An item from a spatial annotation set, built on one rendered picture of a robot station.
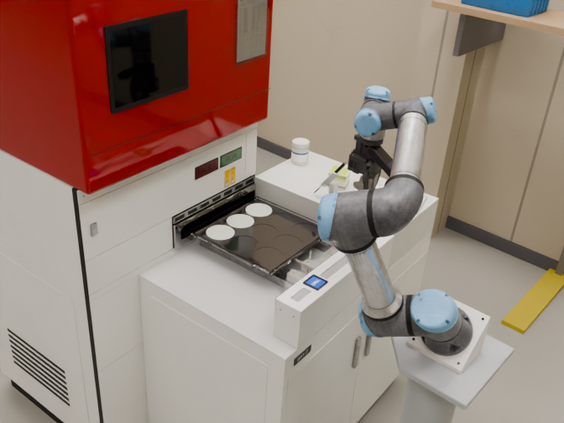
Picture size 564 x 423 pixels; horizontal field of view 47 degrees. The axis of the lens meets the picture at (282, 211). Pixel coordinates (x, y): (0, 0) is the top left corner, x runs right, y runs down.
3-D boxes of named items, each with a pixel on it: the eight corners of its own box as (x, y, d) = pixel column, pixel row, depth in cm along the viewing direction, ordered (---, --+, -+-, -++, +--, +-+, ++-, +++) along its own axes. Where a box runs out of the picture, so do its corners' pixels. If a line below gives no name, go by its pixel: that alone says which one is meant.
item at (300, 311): (272, 335, 196) (274, 298, 189) (366, 258, 235) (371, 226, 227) (297, 349, 191) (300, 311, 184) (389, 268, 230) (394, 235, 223)
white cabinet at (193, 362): (148, 441, 259) (138, 275, 218) (291, 323, 327) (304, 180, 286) (274, 536, 227) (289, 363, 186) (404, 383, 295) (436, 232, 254)
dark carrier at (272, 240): (195, 233, 228) (194, 232, 228) (256, 199, 253) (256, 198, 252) (270, 272, 211) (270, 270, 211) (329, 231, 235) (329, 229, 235)
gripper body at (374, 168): (359, 164, 207) (363, 128, 201) (383, 172, 202) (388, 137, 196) (346, 171, 201) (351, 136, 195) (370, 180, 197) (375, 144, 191)
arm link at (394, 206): (418, 207, 141) (431, 83, 174) (369, 212, 145) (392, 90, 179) (428, 244, 148) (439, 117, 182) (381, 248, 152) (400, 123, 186)
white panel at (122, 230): (85, 299, 205) (71, 188, 185) (249, 206, 263) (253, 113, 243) (91, 303, 204) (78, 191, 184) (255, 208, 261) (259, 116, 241)
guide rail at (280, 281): (199, 244, 236) (199, 237, 234) (203, 242, 237) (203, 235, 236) (310, 301, 211) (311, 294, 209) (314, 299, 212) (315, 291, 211)
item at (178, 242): (172, 247, 229) (171, 224, 224) (252, 202, 260) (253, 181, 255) (176, 249, 228) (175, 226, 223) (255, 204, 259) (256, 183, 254)
